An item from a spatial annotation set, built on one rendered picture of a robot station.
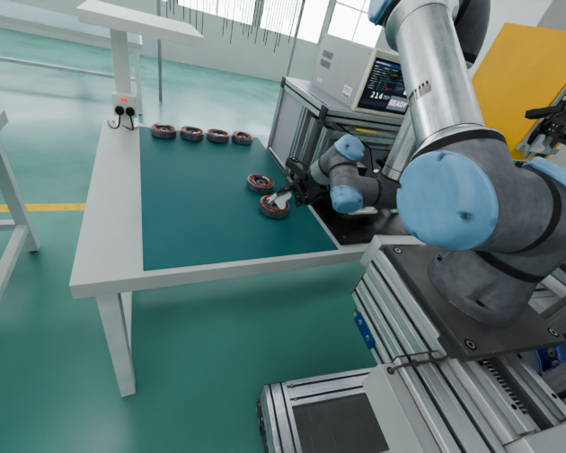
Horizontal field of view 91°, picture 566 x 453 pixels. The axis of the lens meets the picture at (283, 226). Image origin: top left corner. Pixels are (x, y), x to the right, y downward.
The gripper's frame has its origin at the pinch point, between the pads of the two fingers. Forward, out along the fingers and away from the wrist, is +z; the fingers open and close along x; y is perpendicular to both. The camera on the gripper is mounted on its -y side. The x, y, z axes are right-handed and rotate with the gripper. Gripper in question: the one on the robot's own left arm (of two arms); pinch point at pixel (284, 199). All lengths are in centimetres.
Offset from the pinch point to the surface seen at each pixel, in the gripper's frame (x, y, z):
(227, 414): -26, 69, 56
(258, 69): 351, -469, 348
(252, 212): -8.5, -0.3, 9.4
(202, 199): -22.8, -10.6, 15.3
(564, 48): 408, -99, -54
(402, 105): 54, -21, -26
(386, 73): 40, -29, -33
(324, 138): 19.7, -16.5, -11.4
